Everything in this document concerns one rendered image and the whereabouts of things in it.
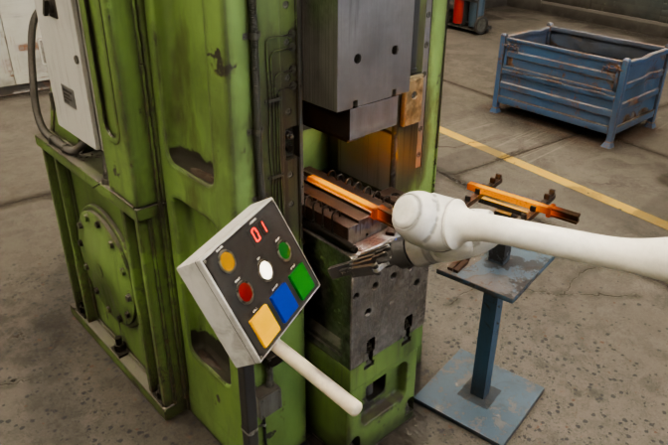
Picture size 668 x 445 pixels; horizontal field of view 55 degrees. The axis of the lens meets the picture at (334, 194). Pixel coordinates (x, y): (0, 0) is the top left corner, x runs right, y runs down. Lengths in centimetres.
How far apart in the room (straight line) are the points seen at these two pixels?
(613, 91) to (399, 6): 378
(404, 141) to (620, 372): 152
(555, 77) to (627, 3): 464
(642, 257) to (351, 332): 110
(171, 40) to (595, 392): 221
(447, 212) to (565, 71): 448
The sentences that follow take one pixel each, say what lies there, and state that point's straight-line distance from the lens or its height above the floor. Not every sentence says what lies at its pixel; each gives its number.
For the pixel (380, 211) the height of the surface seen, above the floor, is 101.
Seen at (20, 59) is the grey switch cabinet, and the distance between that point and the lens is 698.
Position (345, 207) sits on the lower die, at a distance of 209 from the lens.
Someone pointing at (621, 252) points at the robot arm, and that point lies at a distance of 131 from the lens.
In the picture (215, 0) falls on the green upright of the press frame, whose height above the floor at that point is 167.
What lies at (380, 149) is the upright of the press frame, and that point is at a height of 108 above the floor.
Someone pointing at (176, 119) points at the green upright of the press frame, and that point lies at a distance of 211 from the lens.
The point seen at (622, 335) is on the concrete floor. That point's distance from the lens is 342.
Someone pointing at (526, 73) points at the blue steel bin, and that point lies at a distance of 588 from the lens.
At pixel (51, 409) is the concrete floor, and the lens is 299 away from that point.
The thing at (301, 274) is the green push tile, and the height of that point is 102.
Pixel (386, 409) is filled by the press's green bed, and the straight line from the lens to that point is 256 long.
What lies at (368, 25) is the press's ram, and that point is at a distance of 181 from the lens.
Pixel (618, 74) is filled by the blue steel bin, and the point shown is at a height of 59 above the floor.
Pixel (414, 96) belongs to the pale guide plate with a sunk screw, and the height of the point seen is 128.
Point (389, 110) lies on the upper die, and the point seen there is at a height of 132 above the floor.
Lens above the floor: 196
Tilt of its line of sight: 27 degrees down
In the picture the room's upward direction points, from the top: straight up
